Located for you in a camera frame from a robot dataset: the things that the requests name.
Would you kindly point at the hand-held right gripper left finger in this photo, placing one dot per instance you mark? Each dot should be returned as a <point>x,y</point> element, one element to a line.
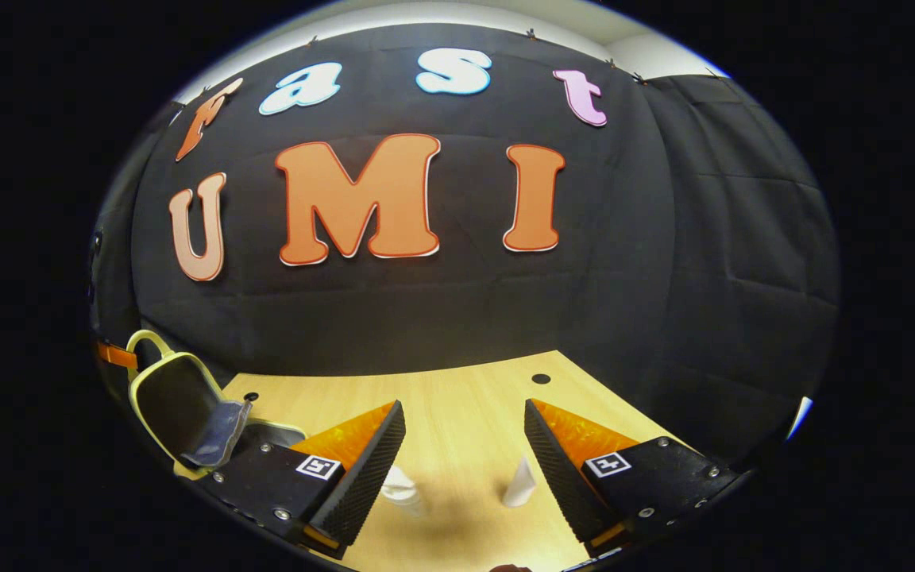
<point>370,469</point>

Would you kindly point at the light yellow suitcase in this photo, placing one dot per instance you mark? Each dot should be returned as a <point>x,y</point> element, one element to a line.
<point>179,405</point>

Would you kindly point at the white squeeze tube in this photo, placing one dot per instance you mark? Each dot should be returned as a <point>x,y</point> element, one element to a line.
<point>519,485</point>

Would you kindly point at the white pump bottle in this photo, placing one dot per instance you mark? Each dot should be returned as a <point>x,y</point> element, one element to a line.
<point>403,491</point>

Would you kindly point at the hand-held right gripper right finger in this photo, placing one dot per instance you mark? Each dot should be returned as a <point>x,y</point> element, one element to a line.
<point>557,469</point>

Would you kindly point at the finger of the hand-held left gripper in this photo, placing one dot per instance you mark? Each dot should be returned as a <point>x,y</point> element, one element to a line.
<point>117,356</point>

